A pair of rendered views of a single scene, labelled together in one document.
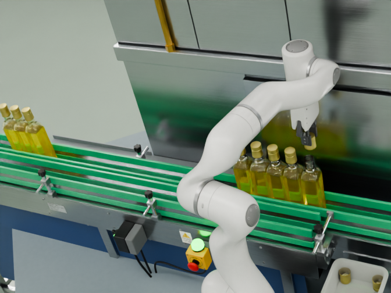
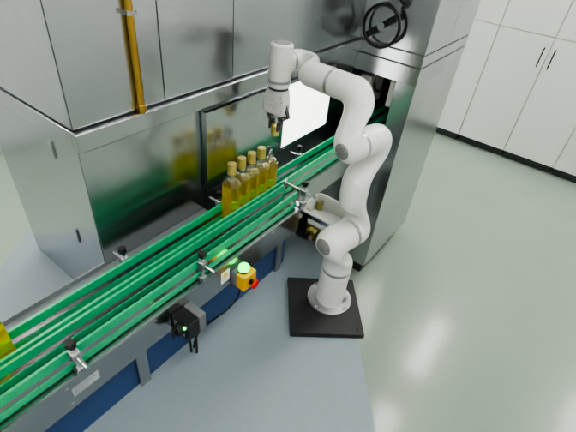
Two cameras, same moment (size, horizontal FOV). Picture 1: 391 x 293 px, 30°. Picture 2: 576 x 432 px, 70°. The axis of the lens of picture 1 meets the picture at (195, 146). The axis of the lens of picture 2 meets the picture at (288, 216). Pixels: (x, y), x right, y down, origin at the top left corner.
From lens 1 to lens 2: 211 cm
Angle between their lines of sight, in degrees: 69
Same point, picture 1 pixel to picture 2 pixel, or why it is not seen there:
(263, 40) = (215, 69)
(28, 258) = not seen: outside the picture
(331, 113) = (255, 115)
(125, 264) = (164, 372)
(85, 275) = (152, 417)
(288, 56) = (289, 47)
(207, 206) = (377, 140)
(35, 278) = not seen: outside the picture
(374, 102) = not seen: hidden behind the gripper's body
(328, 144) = (251, 144)
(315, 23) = (249, 39)
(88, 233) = (116, 384)
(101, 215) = (147, 333)
